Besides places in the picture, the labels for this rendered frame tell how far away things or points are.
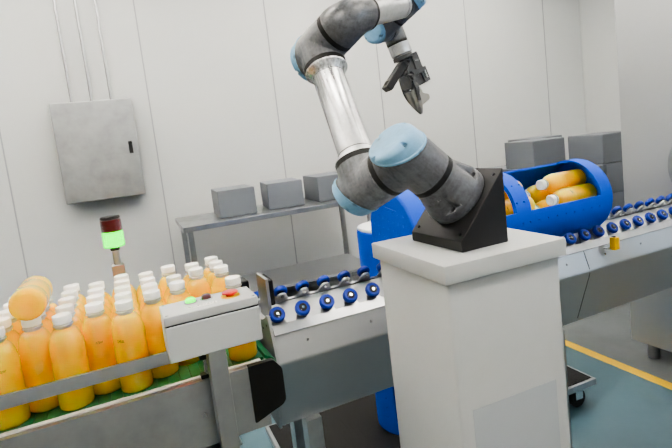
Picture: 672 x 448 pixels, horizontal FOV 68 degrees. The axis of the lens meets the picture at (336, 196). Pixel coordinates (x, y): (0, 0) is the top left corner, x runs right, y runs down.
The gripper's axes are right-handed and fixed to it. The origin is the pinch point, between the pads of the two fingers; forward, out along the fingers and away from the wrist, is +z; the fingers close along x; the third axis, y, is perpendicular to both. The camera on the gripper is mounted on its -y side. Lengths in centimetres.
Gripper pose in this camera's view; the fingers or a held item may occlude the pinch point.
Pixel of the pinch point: (418, 111)
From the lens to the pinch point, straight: 181.7
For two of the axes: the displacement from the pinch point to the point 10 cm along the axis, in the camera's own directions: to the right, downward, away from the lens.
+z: 3.9, 9.1, 1.3
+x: -3.8, 0.3, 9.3
